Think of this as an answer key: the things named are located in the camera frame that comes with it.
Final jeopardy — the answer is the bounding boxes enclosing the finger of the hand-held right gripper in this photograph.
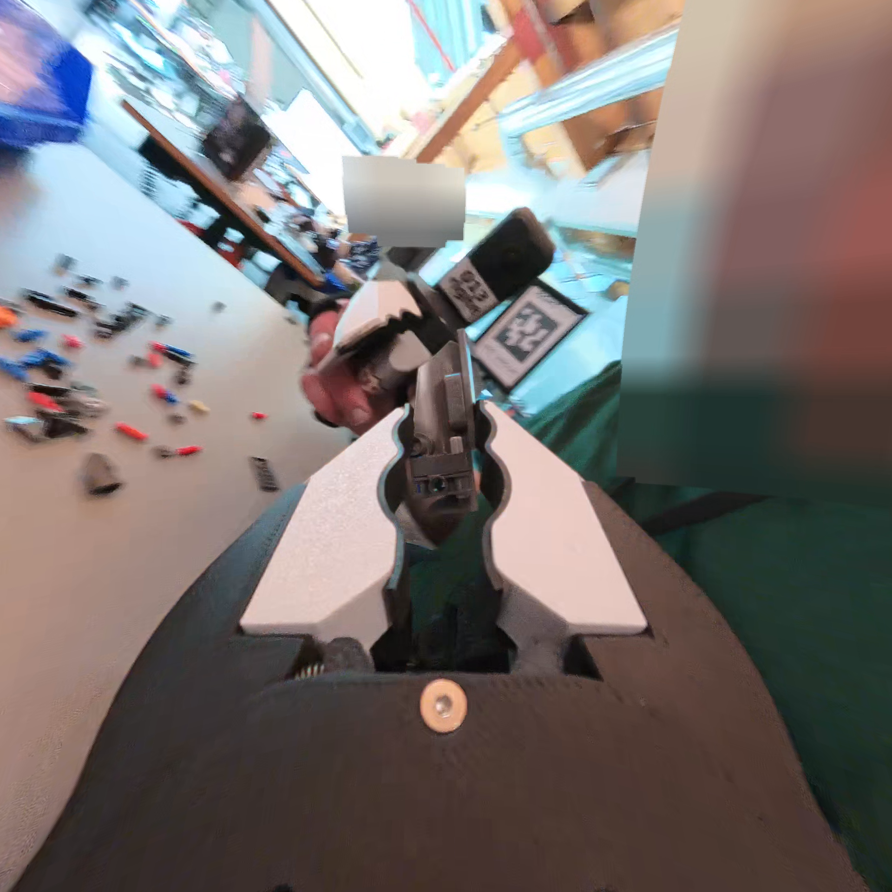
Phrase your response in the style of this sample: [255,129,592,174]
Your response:
[387,332,439,393]
[326,279,429,377]

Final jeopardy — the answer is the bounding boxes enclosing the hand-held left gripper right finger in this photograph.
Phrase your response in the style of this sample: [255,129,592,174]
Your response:
[476,401,650,648]

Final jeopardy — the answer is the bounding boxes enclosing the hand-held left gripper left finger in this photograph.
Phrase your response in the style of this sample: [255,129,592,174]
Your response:
[239,408,413,641]

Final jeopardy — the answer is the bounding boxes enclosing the grey lego panel assembly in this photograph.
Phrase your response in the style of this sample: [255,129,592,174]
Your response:
[406,328,483,551]

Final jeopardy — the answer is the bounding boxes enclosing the small lego pieces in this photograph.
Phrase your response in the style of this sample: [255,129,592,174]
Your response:
[0,252,269,461]

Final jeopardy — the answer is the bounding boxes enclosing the black lego cone piece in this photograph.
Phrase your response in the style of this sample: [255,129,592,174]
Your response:
[82,453,125,497]

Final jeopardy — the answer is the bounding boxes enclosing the person's right hand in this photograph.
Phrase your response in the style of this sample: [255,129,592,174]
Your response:
[301,307,382,428]

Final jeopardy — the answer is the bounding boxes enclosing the framed marker sign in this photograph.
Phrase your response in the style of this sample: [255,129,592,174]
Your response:
[468,282,588,391]

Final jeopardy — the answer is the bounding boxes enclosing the background wooden desk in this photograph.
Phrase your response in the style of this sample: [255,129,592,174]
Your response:
[122,98,328,290]

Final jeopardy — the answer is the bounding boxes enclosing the black office chair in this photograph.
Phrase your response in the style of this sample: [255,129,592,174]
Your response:
[201,96,273,184]

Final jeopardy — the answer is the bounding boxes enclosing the blue plastic bin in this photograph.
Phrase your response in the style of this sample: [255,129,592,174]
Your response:
[0,0,93,149]

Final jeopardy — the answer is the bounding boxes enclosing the silver air duct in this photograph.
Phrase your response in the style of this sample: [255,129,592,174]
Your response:
[498,21,680,140]

